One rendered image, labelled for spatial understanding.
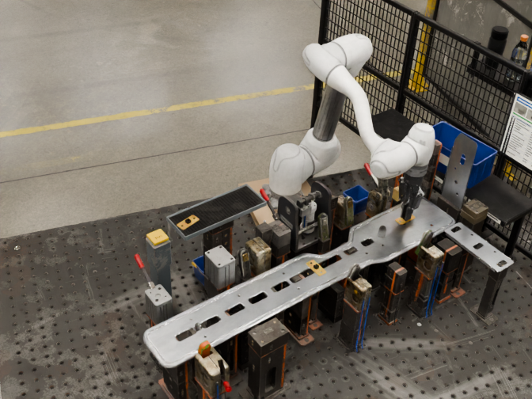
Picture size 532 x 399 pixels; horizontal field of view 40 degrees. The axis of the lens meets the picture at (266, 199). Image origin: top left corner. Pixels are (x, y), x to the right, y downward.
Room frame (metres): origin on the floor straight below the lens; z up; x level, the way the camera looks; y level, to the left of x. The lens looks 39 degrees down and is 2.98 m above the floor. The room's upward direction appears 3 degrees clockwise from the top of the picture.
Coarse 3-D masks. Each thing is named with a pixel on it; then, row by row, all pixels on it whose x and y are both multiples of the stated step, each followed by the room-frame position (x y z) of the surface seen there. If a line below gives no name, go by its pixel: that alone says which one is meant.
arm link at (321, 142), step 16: (352, 48) 2.75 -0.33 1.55; (368, 48) 2.80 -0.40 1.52; (352, 64) 2.73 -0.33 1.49; (336, 96) 2.79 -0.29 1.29; (320, 112) 2.84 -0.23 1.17; (336, 112) 2.81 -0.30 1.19; (320, 128) 2.83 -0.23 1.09; (304, 144) 2.86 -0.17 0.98; (320, 144) 2.82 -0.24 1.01; (336, 144) 2.87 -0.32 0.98; (320, 160) 2.81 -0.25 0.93
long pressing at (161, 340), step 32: (384, 224) 2.29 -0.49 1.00; (416, 224) 2.30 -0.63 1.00; (448, 224) 2.31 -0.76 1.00; (320, 256) 2.07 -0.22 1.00; (352, 256) 2.09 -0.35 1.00; (384, 256) 2.09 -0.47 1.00; (256, 288) 1.89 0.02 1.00; (288, 288) 1.90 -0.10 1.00; (320, 288) 1.91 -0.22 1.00; (192, 320) 1.73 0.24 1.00; (224, 320) 1.73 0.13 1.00; (256, 320) 1.74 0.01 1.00; (160, 352) 1.58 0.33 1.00; (192, 352) 1.58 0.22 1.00
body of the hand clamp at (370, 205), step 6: (372, 192) 2.43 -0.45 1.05; (372, 198) 2.41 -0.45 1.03; (384, 198) 2.42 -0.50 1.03; (372, 204) 2.41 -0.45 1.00; (378, 204) 2.39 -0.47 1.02; (384, 204) 2.41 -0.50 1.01; (366, 210) 2.43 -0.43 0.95; (372, 210) 2.41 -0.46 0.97; (378, 210) 2.39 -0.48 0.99; (384, 210) 2.41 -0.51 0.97; (372, 216) 2.40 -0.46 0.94; (366, 240) 2.41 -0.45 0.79
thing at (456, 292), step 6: (462, 252) 2.20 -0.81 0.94; (462, 258) 2.21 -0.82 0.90; (462, 264) 2.22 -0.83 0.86; (456, 270) 2.21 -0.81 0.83; (462, 270) 2.22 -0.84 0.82; (456, 276) 2.21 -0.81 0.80; (456, 282) 2.21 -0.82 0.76; (456, 288) 2.22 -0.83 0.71; (456, 294) 2.19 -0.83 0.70; (462, 294) 2.20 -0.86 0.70
